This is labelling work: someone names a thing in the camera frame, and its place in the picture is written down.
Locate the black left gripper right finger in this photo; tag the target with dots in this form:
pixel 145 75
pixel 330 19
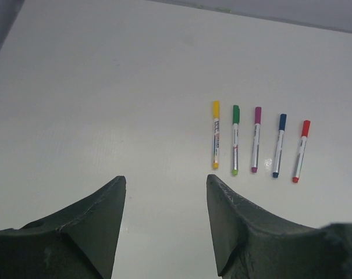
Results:
pixel 250 242

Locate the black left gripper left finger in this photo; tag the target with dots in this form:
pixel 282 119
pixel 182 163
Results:
pixel 78 241

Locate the yellow pen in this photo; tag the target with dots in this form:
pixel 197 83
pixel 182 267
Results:
pixel 215 163

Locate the red pen cap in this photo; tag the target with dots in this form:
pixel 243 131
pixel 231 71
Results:
pixel 305 128

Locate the blue pen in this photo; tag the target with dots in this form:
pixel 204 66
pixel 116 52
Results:
pixel 278 155

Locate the red pen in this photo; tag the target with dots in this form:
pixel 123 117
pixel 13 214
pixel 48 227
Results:
pixel 299 159

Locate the blue pen cap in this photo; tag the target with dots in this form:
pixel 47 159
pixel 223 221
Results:
pixel 282 122

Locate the green pen cap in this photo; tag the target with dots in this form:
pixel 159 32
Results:
pixel 236 114

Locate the purple pen cap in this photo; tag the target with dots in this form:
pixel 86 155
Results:
pixel 257 117

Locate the purple pen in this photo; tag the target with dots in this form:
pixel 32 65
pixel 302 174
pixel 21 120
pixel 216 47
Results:
pixel 255 151

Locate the green pen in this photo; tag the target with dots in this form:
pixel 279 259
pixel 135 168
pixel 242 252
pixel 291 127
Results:
pixel 235 164

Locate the yellow pen cap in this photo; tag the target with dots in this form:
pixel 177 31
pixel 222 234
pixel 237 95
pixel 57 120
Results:
pixel 216 109

